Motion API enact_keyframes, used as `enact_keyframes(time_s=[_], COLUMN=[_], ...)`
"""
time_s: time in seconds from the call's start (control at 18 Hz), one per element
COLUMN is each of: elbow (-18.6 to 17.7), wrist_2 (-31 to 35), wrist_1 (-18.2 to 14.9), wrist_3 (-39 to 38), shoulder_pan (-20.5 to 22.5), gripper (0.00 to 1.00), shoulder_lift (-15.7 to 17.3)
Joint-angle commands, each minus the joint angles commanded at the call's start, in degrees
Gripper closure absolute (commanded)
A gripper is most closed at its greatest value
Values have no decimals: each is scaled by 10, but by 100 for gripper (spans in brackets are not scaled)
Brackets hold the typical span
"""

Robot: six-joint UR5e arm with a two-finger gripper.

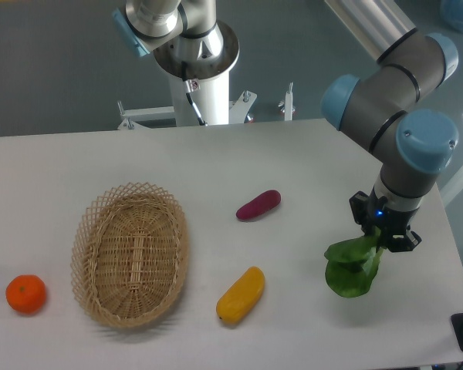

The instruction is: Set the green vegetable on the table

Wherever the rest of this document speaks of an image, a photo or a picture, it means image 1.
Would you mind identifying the yellow mango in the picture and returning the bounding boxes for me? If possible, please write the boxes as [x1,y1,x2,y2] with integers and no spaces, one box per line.
[216,266,265,325]

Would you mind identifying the purple sweet potato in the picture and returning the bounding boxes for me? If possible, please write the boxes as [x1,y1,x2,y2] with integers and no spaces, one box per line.
[235,190,282,221]

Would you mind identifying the blue plastic bag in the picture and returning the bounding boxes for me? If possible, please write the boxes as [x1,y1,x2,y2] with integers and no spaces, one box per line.
[440,0,463,33]

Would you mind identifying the woven wicker basket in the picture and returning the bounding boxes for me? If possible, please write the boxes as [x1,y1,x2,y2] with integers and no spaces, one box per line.
[71,183,189,329]

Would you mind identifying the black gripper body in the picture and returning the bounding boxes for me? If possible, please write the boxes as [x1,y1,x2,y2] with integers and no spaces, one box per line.
[364,190,417,247]

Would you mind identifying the white metal base frame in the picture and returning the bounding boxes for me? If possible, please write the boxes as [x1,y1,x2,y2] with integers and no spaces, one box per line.
[117,82,299,130]

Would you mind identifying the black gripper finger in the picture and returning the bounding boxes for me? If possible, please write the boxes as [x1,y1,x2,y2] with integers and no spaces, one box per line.
[387,229,422,253]
[349,192,370,234]

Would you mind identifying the orange tangerine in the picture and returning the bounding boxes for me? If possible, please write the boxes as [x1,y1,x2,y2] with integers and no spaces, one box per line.
[5,274,47,315]

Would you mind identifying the black cable on pedestal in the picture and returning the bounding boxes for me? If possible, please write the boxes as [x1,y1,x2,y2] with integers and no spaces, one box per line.
[181,61,208,127]

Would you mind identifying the green leafy vegetable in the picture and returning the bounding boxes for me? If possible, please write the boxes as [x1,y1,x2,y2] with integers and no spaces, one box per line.
[324,228,384,298]

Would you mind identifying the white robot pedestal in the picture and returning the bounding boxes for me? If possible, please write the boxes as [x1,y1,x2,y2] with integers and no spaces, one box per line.
[154,21,239,105]

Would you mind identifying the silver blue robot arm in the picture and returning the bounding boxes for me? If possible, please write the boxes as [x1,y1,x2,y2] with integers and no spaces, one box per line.
[113,1,458,252]

